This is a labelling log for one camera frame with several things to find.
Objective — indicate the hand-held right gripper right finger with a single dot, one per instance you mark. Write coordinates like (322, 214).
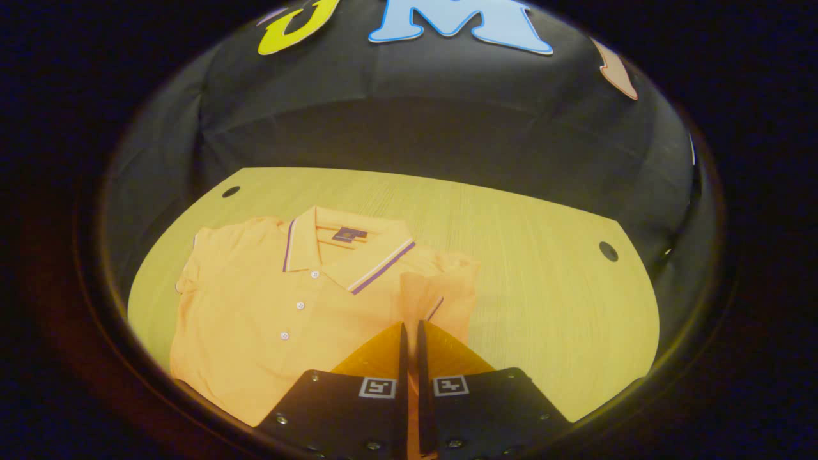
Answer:
(423, 383)

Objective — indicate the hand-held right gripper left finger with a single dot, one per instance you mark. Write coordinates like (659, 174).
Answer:
(402, 383)

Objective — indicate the orange polo T-shirt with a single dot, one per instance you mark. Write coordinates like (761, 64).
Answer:
(255, 319)

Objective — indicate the black backdrop cloth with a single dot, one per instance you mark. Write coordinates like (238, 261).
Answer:
(447, 115)

